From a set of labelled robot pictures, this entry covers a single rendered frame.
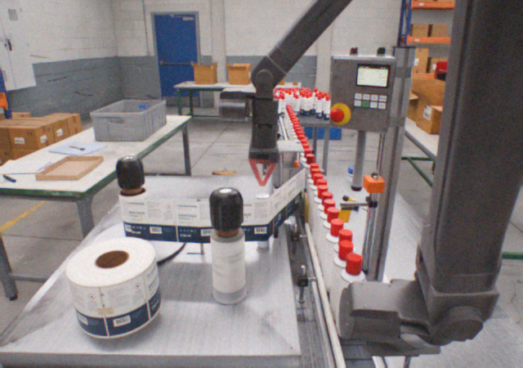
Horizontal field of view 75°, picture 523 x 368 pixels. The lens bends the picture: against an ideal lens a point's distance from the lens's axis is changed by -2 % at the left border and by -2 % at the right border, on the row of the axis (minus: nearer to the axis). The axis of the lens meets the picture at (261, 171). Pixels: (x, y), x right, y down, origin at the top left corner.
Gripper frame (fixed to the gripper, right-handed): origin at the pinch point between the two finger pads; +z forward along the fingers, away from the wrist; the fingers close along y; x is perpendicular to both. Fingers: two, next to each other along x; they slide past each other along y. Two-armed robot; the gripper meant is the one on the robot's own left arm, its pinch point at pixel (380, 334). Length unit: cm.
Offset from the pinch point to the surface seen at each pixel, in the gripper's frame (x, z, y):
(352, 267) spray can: -13.8, 11.3, 0.2
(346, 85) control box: -60, 6, -2
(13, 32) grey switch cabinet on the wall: -398, 262, 367
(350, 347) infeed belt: 0.5, 24.0, -0.8
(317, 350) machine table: 0.8, 30.3, 5.4
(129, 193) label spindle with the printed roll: -42, 36, 60
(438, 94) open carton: -213, 173, -141
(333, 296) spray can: -10.3, 23.8, 1.9
